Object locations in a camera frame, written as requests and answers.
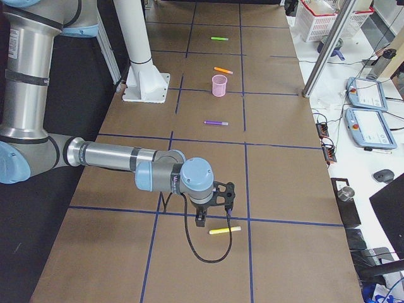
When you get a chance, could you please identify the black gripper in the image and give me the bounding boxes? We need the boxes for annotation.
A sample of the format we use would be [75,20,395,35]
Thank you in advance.
[195,203,209,227]

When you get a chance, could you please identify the yellow highlighter pen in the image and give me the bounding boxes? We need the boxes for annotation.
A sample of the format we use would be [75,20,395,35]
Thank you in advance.
[208,226,242,235]

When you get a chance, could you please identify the green highlighter pen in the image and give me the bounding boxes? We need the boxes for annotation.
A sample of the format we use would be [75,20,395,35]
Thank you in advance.
[210,37,229,41]

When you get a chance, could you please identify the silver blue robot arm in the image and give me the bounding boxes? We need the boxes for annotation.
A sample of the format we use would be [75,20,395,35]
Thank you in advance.
[1,1,219,227]

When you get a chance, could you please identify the purple marker pen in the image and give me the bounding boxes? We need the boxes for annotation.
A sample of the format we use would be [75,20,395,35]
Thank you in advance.
[204,120,229,126]

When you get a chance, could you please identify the pink mesh pen holder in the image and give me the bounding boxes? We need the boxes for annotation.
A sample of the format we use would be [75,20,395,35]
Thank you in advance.
[211,74,228,97]

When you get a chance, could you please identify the orange highlighter pen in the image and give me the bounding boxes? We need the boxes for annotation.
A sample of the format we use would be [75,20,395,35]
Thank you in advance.
[213,66,234,74]

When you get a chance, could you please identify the lower orange black connector box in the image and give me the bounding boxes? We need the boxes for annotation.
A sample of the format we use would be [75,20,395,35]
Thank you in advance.
[321,143,337,164]

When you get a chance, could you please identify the orange black connector box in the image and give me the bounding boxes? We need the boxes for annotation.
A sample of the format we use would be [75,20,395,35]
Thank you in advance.
[321,143,337,164]
[316,122,329,138]

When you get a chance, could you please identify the small metal cup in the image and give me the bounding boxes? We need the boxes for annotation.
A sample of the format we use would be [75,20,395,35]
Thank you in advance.
[337,186,355,202]

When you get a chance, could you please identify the upper orange black connector box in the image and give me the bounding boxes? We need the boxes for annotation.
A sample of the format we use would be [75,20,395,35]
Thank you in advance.
[316,122,329,138]

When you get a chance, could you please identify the black monitor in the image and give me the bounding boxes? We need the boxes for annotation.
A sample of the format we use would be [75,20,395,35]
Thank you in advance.
[370,177,403,259]

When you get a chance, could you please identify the lower blue teach pendant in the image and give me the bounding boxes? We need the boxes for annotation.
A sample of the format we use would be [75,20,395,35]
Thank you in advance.
[345,108,397,150]

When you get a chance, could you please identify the blue teach pendant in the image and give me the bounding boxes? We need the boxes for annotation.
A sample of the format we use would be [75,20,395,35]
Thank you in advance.
[346,77,388,112]
[345,108,397,150]

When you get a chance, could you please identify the black computer mouse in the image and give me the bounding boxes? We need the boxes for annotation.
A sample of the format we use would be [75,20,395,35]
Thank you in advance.
[372,169,395,184]

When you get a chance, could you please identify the upper blue teach pendant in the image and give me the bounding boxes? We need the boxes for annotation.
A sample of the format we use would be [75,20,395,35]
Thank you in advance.
[346,77,388,112]

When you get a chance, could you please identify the blue saucepan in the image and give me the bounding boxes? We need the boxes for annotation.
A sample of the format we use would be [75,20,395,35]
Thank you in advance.
[317,34,347,61]

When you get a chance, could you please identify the white plastic basket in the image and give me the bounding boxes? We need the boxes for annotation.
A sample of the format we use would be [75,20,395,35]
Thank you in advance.
[294,1,374,42]

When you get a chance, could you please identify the dark water bottle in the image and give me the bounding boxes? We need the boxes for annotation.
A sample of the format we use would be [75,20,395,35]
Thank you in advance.
[366,49,396,80]

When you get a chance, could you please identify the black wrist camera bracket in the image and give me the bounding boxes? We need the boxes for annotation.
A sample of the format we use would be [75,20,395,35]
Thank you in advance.
[211,181,235,213]

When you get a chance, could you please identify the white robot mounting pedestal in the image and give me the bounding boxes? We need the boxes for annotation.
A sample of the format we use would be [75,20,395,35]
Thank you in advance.
[114,0,170,104]

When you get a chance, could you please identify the aluminium frame post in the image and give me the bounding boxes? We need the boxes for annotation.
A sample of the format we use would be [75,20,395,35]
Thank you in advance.
[302,0,357,98]

